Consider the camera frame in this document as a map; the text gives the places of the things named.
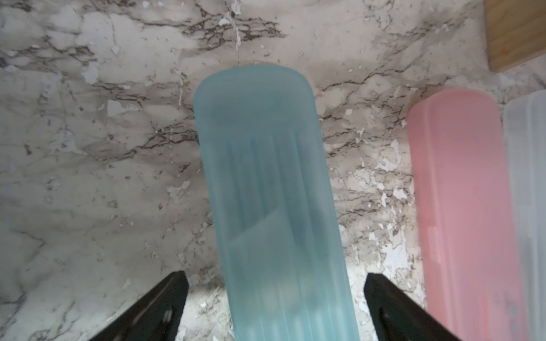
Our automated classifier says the pink pencil case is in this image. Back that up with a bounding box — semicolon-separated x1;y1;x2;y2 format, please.
407;89;529;340

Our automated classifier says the clear pencil case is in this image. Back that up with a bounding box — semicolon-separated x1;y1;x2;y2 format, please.
503;90;545;340

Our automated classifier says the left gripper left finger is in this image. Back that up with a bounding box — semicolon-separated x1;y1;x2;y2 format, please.
92;271;189;340

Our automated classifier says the wooden two-tier shelf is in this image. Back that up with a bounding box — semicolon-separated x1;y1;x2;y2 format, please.
483;0;545;72

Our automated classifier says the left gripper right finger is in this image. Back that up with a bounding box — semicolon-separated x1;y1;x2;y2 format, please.
363;273;458;341

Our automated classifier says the teal pencil case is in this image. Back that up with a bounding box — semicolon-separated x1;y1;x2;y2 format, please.
193;65;359;340

